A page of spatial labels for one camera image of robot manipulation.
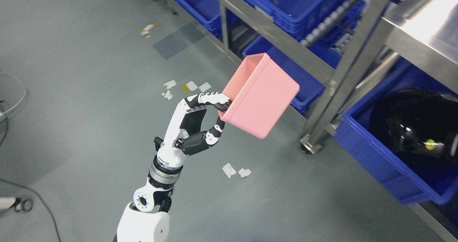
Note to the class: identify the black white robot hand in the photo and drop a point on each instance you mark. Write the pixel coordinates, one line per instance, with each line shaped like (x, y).
(184, 136)

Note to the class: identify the pink plastic storage box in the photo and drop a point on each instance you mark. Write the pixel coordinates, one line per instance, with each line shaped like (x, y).
(260, 91)

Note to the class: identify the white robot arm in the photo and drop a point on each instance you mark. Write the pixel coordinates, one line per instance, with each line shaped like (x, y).
(146, 218)

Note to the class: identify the steel shelf rack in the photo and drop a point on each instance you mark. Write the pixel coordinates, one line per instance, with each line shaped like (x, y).
(265, 27)

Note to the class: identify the blue bin left edge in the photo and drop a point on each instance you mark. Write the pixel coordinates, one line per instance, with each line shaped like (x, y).
(206, 12)

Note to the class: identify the blue bin lower left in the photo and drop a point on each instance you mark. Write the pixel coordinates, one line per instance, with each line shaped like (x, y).
(310, 88)

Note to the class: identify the blue bin far left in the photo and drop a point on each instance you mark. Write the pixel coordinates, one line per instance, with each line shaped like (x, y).
(305, 18)

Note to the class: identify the blue bin with helmet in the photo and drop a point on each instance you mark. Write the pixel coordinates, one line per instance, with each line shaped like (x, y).
(407, 185)

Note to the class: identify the black helmet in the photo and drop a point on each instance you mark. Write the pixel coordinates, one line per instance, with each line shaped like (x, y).
(417, 122)

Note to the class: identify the stainless steel table frame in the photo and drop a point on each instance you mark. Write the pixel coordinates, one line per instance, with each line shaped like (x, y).
(424, 32)

